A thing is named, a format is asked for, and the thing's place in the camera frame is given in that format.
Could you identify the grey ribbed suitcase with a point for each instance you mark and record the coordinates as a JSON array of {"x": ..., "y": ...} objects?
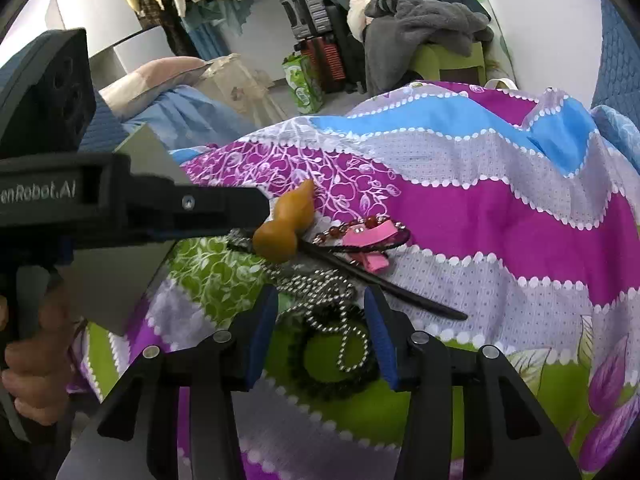
[{"x": 305, "y": 7}]

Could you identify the person's left hand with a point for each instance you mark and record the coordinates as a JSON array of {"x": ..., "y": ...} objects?
[{"x": 45, "y": 360}]

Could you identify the floral white cloth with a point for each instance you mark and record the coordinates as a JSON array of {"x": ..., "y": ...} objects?
[{"x": 492, "y": 25}]

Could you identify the green plastic stool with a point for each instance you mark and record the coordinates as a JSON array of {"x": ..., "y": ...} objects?
[{"x": 450, "y": 62}]

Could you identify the black suitcase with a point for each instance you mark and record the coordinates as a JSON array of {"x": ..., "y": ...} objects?
[{"x": 347, "y": 45}]

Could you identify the beige wrapped bundle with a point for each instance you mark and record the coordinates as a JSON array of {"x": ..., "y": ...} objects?
[{"x": 235, "y": 85}]

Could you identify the grey fleece garment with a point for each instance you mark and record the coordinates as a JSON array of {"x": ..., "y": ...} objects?
[{"x": 425, "y": 20}]

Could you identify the black hair stick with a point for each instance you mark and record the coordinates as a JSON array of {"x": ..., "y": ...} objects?
[{"x": 350, "y": 272}]

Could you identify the white cabinet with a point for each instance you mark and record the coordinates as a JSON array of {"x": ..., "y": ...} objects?
[{"x": 90, "y": 7}]

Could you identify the red suitcase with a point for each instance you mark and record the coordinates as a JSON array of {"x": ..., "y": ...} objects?
[{"x": 327, "y": 62}]

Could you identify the pink pillow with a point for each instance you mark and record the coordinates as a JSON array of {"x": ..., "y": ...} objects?
[{"x": 155, "y": 75}]

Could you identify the colourful printed bedsheet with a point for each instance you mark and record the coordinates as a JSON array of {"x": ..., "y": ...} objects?
[{"x": 475, "y": 220}]

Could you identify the grey box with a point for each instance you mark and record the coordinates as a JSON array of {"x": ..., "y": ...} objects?
[{"x": 145, "y": 160}]

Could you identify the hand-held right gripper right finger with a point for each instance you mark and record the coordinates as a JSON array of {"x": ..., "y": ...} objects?
[{"x": 378, "y": 340}]

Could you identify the pink hair clip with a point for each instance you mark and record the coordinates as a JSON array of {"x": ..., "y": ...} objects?
[{"x": 367, "y": 237}]

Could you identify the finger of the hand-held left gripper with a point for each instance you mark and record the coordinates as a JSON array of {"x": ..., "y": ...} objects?
[{"x": 200, "y": 210}]

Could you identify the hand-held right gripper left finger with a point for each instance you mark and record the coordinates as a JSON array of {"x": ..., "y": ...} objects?
[{"x": 262, "y": 332}]

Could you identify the cream cloth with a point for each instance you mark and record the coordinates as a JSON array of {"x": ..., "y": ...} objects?
[{"x": 360, "y": 10}]

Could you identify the green printed bag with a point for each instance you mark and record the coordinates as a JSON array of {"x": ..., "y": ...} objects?
[{"x": 300, "y": 82}]

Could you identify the brown gourd pendant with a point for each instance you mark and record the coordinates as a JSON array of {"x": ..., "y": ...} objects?
[{"x": 285, "y": 225}]

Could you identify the light blue cloth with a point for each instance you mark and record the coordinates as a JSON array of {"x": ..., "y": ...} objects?
[{"x": 200, "y": 115}]

